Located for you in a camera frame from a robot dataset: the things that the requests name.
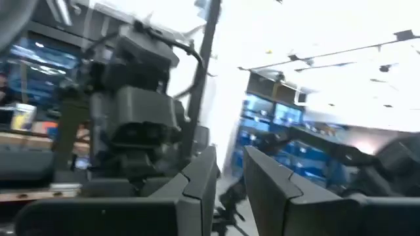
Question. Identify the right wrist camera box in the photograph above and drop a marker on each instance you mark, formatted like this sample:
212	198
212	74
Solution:
144	108

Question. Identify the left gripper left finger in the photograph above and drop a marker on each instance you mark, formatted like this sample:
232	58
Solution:
164	213

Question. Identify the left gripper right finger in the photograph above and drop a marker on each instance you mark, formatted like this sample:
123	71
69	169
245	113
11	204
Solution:
295	209

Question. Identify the blue bin storage shelf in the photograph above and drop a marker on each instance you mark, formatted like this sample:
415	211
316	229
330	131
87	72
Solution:
42	65
288	114

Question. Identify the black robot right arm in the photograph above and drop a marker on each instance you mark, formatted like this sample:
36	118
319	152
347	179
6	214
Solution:
144	49

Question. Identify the yellow white container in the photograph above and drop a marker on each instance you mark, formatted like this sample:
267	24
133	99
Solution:
23	116

